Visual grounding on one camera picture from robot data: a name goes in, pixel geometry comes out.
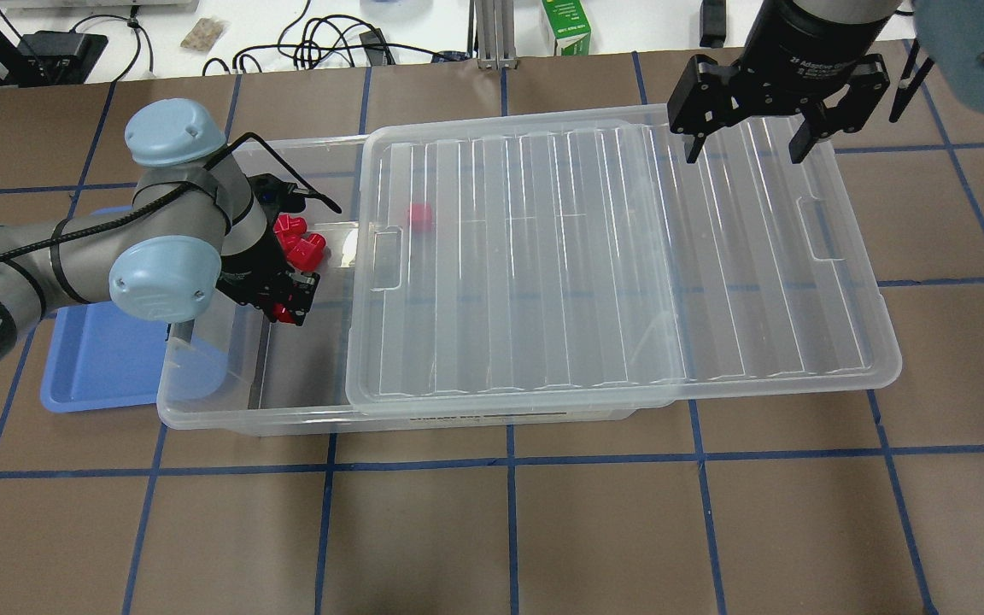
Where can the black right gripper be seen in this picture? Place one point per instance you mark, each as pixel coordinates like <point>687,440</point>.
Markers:
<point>802,51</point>

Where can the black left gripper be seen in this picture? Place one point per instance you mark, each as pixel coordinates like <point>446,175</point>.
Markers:
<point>246,275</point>

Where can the clear plastic box lid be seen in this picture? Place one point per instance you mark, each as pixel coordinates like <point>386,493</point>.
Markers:
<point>773,287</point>

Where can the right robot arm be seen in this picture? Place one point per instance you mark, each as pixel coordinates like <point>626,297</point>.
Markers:
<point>948,38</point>

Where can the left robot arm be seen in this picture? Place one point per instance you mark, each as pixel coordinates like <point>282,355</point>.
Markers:
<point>188,164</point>

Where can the clear plastic storage box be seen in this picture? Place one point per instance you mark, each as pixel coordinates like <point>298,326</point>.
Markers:
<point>287,367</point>

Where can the blue plastic tray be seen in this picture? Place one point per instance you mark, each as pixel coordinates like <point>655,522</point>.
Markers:
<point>108,359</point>

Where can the green white carton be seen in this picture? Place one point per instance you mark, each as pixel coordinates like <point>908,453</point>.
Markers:
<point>566,28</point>

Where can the black power adapter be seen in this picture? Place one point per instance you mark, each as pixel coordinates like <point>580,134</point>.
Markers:
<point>63,58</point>

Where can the aluminium frame post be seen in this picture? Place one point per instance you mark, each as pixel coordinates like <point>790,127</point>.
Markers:
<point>492,34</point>

